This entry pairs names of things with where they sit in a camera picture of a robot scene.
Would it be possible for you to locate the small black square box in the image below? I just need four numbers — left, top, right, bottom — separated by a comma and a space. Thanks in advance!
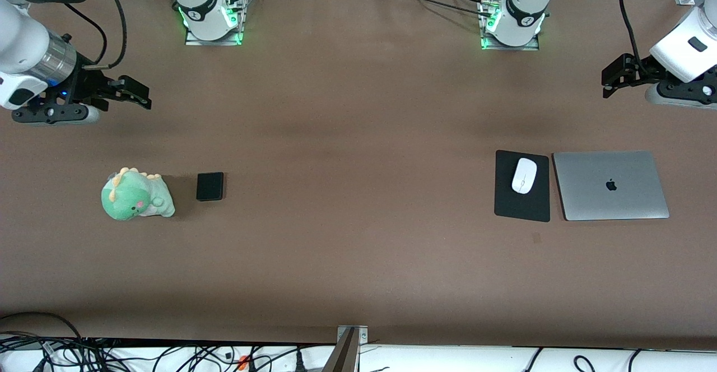
196, 171, 225, 202

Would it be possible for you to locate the white computer mouse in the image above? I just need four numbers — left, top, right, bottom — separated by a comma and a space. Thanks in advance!
511, 157, 538, 195

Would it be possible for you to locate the black mouse pad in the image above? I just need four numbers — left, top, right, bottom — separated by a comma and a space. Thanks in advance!
494, 150, 551, 223

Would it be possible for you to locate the green dinosaur plush toy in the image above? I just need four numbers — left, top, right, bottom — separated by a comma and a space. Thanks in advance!
101, 166, 176, 221

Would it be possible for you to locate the silver closed laptop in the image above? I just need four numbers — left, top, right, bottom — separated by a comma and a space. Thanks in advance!
553, 150, 671, 221

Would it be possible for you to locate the white ledge surface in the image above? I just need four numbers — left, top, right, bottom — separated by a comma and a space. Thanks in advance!
0, 342, 717, 372

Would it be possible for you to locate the grey aluminium beam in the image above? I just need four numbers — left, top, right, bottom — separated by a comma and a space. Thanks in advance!
322, 328, 360, 372

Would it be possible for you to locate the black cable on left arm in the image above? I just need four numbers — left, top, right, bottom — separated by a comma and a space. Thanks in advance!
618, 0, 645, 73

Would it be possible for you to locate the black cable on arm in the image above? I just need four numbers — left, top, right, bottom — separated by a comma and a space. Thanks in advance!
62, 0, 128, 70
618, 0, 645, 73

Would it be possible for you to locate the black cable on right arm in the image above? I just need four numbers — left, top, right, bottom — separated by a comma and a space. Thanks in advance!
62, 0, 128, 70

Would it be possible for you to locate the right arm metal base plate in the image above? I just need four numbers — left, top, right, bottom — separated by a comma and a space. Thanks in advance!
184, 25, 245, 47

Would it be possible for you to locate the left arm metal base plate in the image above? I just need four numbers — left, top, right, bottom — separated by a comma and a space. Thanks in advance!
479, 35, 542, 52

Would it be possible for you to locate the long black table cable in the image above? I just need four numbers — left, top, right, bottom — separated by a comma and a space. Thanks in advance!
387, 0, 495, 17

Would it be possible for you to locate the thick black cable loop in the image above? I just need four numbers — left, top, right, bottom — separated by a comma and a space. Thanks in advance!
0, 311, 85, 342

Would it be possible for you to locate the metal corner bracket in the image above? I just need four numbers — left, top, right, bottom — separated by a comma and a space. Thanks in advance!
337, 325, 369, 346

